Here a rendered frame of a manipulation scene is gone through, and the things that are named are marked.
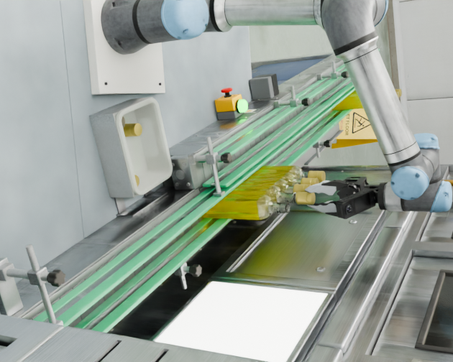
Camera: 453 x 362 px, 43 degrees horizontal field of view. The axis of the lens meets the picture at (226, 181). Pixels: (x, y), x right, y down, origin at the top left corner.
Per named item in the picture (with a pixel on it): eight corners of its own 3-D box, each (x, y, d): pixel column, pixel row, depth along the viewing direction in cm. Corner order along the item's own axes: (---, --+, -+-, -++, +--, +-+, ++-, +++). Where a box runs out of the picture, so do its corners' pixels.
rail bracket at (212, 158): (195, 197, 159) (234, 197, 153) (182, 139, 154) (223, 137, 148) (200, 192, 162) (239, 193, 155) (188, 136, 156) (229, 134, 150)
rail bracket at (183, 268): (154, 289, 145) (199, 294, 138) (149, 265, 142) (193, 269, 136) (163, 281, 148) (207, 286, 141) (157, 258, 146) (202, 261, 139)
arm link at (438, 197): (451, 173, 139) (454, 205, 142) (405, 173, 145) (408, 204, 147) (446, 184, 133) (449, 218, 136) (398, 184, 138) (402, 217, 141)
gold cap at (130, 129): (119, 125, 149) (132, 124, 147) (127, 121, 152) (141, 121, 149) (122, 138, 150) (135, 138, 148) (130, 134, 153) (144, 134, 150)
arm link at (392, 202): (401, 216, 141) (398, 185, 139) (382, 215, 143) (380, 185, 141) (408, 204, 147) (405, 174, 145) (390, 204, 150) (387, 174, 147)
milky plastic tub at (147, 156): (111, 198, 148) (137, 199, 144) (89, 115, 141) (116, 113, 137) (149, 174, 162) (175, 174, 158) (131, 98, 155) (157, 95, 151)
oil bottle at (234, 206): (200, 218, 163) (269, 221, 152) (197, 200, 161) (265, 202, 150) (211, 210, 167) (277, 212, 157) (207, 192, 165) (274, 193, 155)
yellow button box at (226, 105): (216, 120, 195) (235, 118, 192) (212, 98, 193) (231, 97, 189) (226, 114, 201) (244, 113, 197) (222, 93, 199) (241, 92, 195)
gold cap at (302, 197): (296, 206, 154) (311, 207, 152) (295, 194, 153) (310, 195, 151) (301, 201, 157) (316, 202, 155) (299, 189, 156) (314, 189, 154)
